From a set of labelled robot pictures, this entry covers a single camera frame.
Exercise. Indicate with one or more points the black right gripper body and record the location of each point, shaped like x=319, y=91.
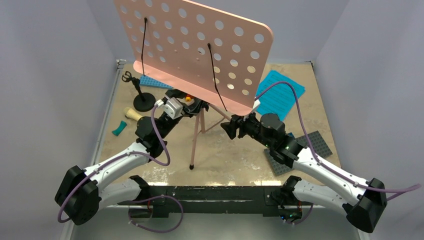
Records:
x=251, y=127

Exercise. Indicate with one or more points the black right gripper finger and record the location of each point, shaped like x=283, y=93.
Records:
x=230, y=128
x=237, y=119

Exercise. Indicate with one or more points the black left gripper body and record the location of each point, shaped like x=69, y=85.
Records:
x=189, y=113

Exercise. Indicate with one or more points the blue sheet music page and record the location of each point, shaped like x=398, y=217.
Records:
x=280, y=98

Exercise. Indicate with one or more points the pink music stand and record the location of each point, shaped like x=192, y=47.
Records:
x=210, y=54

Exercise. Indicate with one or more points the beige toy microphone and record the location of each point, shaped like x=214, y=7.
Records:
x=132, y=114

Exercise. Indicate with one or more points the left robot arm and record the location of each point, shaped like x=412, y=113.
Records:
x=85, y=191

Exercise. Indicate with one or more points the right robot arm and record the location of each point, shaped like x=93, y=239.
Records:
x=362, y=201

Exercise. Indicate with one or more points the colourful toy brick car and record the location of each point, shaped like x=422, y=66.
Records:
x=188, y=98

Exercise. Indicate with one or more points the light blue brick baseplate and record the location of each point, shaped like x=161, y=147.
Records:
x=151, y=82

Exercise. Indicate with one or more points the teal curved block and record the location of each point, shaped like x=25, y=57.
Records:
x=122, y=125

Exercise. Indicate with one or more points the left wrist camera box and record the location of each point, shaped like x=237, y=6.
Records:
x=171, y=106

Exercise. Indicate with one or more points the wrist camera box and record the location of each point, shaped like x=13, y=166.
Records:
x=256, y=105
x=171, y=106

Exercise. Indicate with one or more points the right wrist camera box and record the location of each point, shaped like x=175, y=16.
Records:
x=256, y=105

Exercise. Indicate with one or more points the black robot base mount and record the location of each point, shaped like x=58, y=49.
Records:
x=267, y=201

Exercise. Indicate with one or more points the aluminium frame rail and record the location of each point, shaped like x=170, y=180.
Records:
x=68, y=227

